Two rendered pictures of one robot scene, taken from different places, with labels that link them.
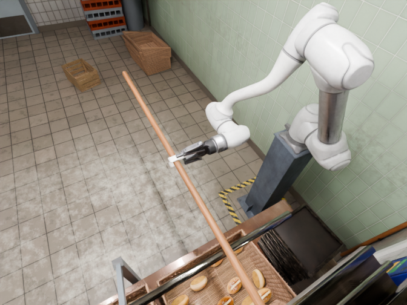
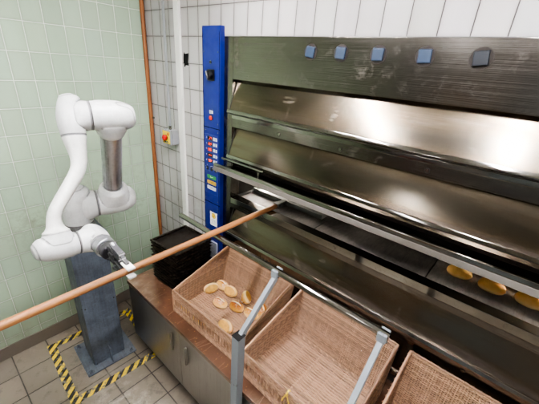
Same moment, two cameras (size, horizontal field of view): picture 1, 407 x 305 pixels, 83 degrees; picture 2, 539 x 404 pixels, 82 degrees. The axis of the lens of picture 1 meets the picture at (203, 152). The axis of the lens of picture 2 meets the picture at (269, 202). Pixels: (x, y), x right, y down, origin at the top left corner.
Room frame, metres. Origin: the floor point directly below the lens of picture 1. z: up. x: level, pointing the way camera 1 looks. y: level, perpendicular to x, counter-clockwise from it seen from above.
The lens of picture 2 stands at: (0.39, 1.25, 1.97)
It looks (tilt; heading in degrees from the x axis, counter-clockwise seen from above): 24 degrees down; 253
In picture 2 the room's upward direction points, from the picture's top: 4 degrees clockwise
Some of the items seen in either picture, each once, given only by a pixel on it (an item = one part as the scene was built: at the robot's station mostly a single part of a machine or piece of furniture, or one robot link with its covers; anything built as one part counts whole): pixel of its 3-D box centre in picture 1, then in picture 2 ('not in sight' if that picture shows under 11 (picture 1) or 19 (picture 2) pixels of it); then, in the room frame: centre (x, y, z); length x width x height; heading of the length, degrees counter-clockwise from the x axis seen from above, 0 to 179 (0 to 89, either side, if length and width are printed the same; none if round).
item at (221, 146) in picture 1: (217, 143); (104, 246); (0.75, -0.07, 1.19); 0.09 x 0.06 x 0.09; 33
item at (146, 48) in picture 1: (147, 44); not in sight; (3.26, 0.98, 0.32); 0.56 x 0.49 x 0.28; 42
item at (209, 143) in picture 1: (205, 149); (111, 252); (0.71, -0.01, 1.18); 0.09 x 0.07 x 0.08; 123
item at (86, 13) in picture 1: (102, 9); not in sight; (4.17, 1.95, 0.38); 0.60 x 0.40 x 0.15; 122
